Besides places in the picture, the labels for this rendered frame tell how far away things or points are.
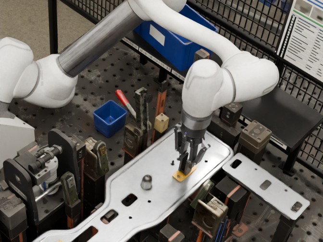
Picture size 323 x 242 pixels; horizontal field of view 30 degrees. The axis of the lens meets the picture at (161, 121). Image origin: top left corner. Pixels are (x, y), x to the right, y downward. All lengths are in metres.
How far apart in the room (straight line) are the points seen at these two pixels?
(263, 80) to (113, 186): 0.57
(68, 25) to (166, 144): 2.17
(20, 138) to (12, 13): 1.95
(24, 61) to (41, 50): 1.64
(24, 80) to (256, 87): 0.93
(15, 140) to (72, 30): 1.82
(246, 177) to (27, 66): 0.89
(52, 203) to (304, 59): 0.98
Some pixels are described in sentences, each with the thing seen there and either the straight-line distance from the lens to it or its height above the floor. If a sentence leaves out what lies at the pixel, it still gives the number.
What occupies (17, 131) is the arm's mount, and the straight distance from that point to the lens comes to 2.28.
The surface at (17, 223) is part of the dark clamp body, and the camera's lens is 1.80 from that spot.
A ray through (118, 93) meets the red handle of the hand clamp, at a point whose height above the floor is 1.14.
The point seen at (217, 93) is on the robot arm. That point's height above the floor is 1.40.
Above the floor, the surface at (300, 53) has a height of 1.21.
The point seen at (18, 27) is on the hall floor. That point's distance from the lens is 4.05.
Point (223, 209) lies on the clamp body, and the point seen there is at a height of 1.04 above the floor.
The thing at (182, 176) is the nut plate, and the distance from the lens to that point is 1.93.
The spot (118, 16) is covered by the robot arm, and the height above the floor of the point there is 1.21.
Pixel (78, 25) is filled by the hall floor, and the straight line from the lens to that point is 4.06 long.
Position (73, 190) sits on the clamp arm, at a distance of 1.84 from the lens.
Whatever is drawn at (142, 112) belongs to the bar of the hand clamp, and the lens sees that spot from 1.93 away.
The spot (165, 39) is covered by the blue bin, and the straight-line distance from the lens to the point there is 2.24.
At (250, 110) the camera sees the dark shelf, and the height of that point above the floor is 1.03.
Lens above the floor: 2.52
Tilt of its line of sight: 47 degrees down
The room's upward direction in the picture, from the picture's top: 9 degrees clockwise
